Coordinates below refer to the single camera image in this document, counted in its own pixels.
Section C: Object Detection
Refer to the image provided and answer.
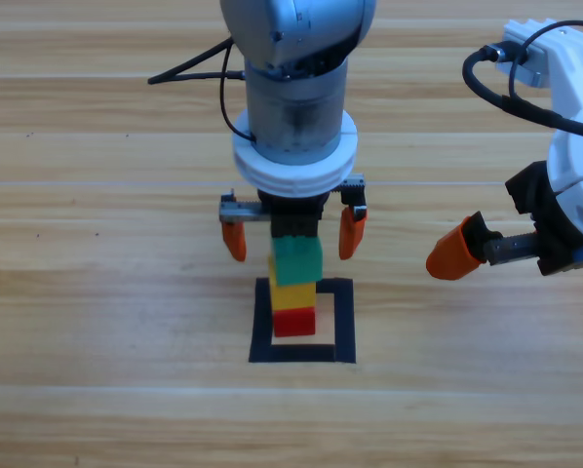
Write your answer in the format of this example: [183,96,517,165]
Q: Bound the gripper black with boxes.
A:
[425,160,583,282]
[217,173,369,263]

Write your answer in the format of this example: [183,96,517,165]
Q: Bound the green wooden cube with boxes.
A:
[270,236,325,288]

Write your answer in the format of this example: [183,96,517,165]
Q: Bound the yellow wooden cube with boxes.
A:
[266,255,317,313]

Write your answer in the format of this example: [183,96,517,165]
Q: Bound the red wooden cube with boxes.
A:
[272,305,317,338]

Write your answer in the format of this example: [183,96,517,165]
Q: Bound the black tape square outline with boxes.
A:
[248,276,358,366]

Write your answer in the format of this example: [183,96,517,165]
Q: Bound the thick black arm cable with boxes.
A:
[461,19,583,145]

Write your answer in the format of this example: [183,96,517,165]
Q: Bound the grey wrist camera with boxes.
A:
[494,41,549,89]

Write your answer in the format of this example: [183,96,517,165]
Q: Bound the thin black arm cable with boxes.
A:
[147,36,258,145]

